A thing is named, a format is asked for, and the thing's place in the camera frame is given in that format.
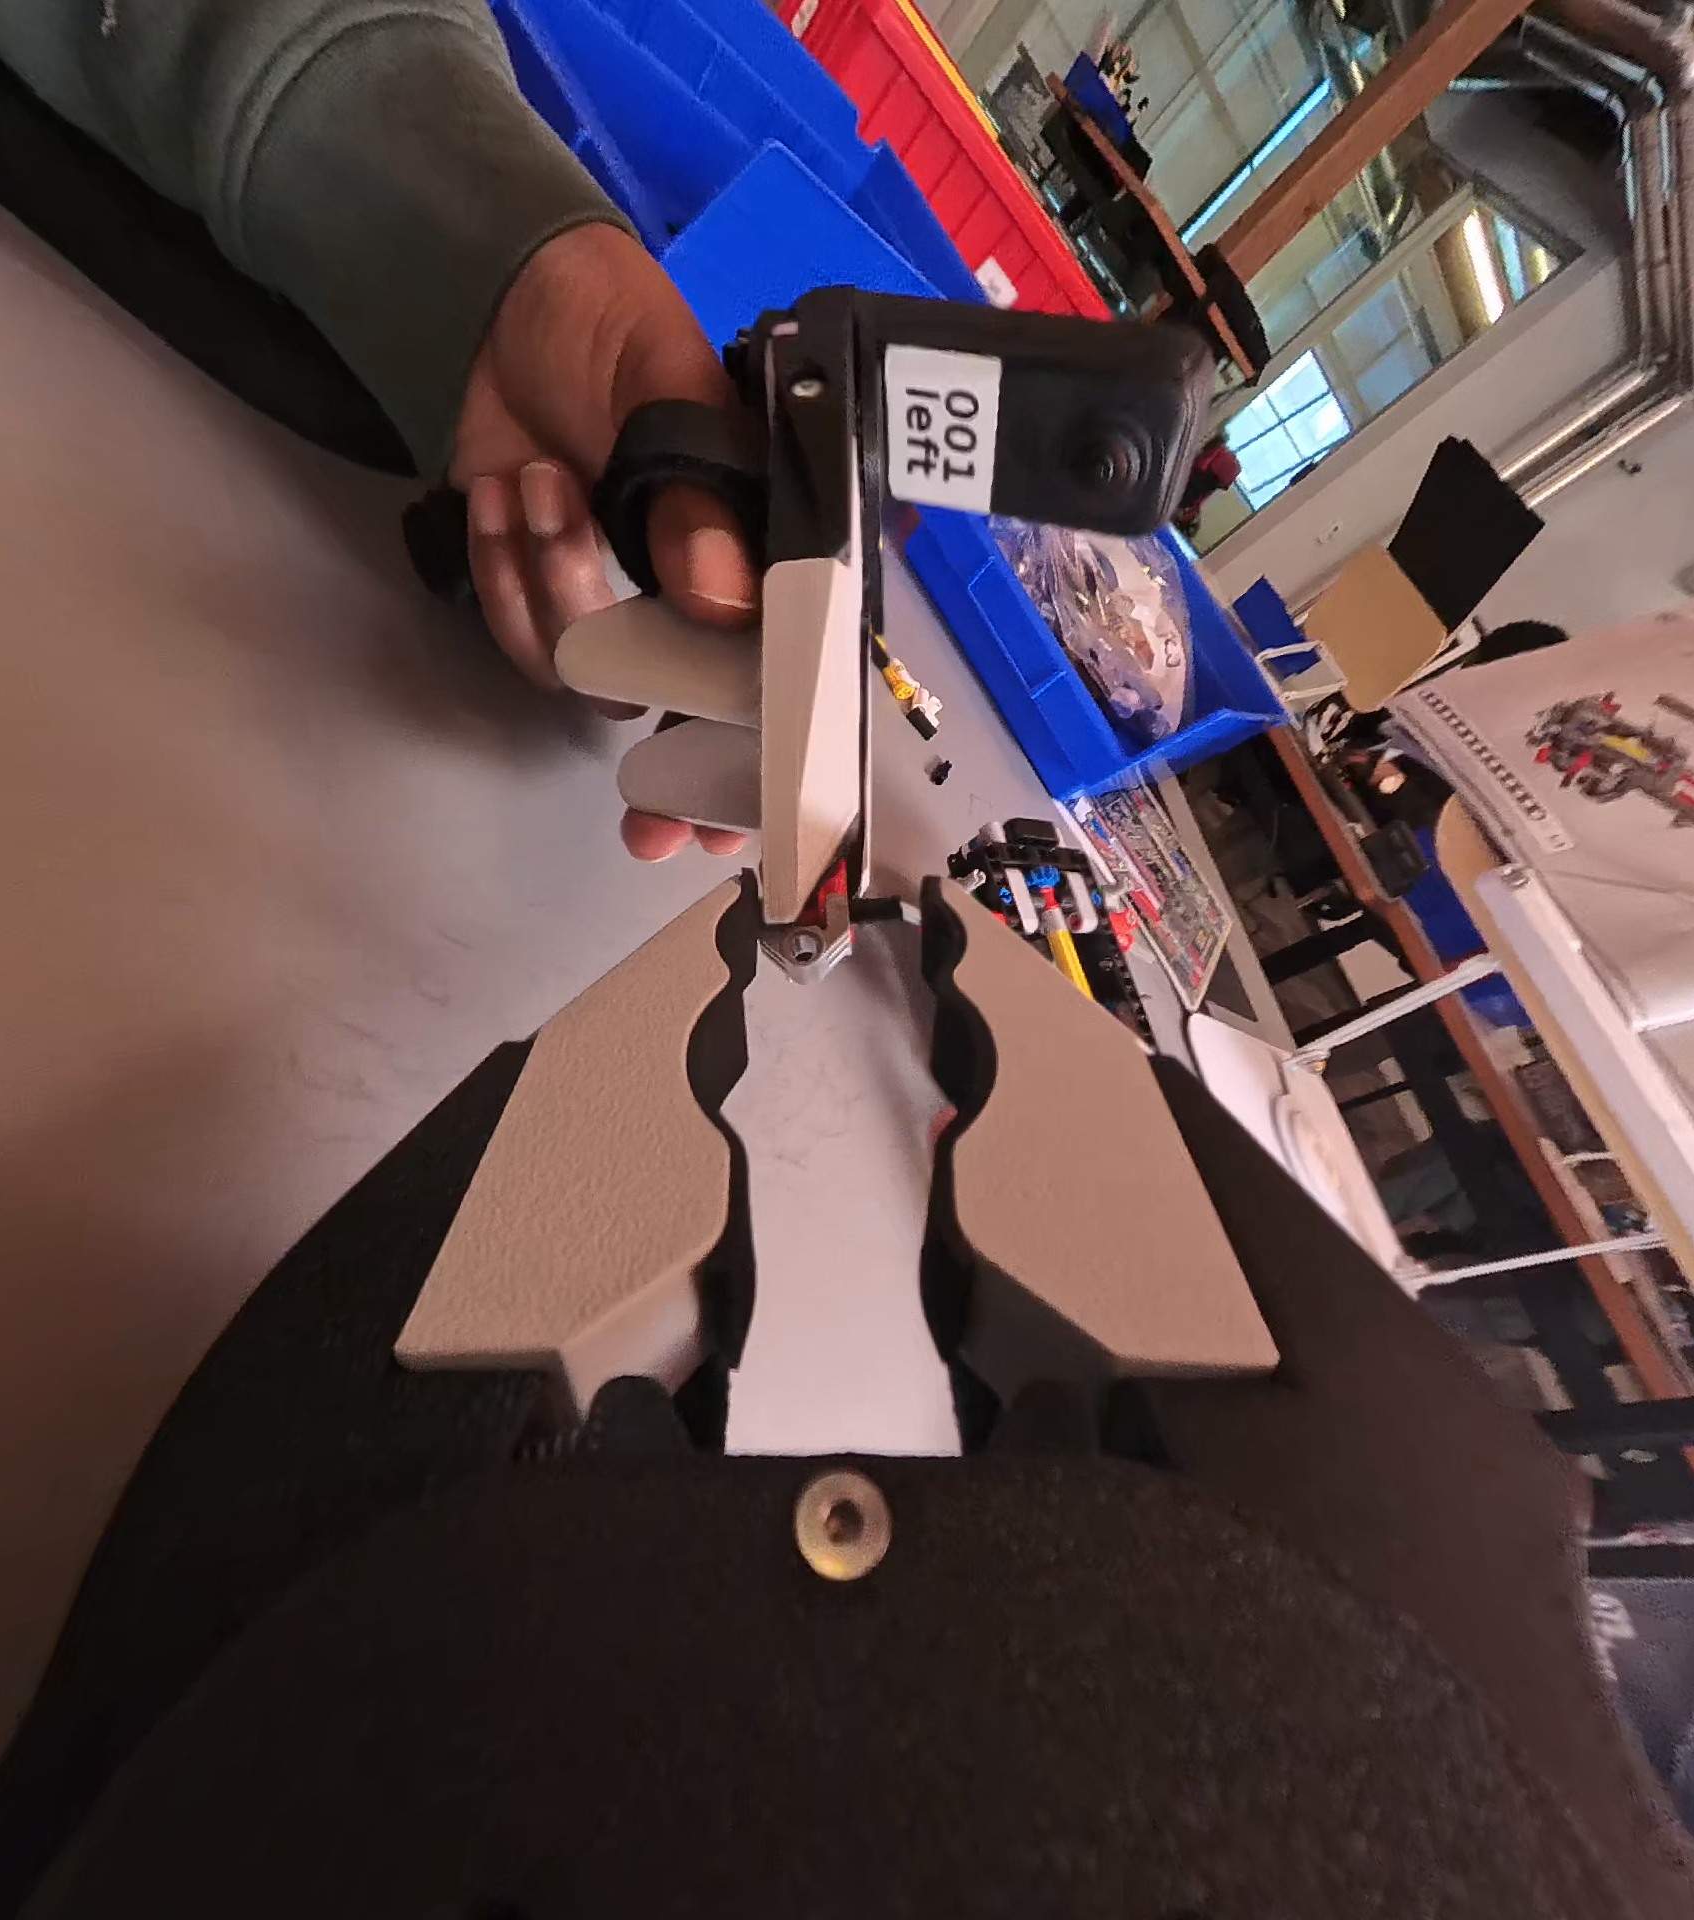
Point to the person's left hand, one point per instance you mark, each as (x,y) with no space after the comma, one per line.
(562,391)

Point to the red plastic bin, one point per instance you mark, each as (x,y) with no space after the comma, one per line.
(906,74)

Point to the clear bag of lego parts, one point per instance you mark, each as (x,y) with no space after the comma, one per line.
(1102,631)

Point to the lego instruction booklet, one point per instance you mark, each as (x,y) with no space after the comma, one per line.
(1612,841)

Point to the grey wall pipes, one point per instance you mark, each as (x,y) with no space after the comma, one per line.
(1680,224)

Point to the blue plastic bin square tag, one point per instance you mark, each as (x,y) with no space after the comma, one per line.
(787,224)

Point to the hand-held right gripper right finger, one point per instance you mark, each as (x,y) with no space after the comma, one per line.
(1102,1200)

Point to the long wooden table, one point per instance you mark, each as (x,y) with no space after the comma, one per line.
(1537,1172)

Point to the person's left forearm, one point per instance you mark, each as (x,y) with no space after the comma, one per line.
(336,121)

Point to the wooden pillar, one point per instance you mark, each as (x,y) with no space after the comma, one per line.
(1372,128)

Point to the small red grey lego subassembly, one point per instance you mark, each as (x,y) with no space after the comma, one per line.
(802,948)

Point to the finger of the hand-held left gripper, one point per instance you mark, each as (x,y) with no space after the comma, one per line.
(870,781)
(810,720)

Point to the colourful sticker sheet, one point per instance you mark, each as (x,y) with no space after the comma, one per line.
(1162,884)

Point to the white book stand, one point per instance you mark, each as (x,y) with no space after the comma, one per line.
(1297,1140)

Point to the small yellow black lego assembly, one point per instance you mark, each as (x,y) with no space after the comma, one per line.
(906,698)

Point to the wooden standing desk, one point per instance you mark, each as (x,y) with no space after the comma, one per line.
(1162,224)

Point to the lego car chassis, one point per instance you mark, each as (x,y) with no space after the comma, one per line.
(1034,884)

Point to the small blue bin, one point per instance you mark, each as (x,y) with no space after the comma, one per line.
(1265,614)

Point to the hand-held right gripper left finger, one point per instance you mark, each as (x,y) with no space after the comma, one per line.
(576,1185)

